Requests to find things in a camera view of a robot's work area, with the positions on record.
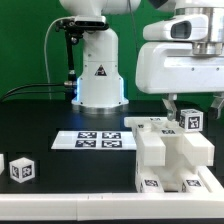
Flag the long white chair back part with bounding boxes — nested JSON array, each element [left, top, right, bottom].
[[124, 117, 166, 167]]

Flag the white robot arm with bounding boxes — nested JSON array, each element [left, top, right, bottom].
[[136, 0, 224, 120]]

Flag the black cables at base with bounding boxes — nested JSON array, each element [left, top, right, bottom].
[[0, 81, 78, 103]]

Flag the white chair seat part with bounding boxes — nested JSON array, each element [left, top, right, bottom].
[[135, 159, 194, 193]]

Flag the black camera on stand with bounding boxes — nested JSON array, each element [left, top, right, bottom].
[[55, 16, 109, 100]]

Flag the white part at left edge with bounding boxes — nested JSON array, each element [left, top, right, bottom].
[[0, 154, 4, 175]]

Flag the white tagged chair part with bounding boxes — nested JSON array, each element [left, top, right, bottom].
[[160, 117, 215, 166]]

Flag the paper sheet with tags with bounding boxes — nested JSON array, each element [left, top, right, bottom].
[[51, 131, 136, 150]]

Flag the white L-shaped fence frame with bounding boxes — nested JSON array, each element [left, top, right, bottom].
[[0, 167, 224, 221]]

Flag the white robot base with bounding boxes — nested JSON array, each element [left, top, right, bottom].
[[59, 0, 141, 114]]

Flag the grey camera cable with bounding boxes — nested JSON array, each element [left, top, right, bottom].
[[43, 16, 75, 100]]

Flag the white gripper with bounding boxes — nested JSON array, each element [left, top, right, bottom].
[[135, 42, 224, 121]]

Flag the small white tagged cube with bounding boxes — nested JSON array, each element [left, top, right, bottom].
[[179, 109, 203, 132]]

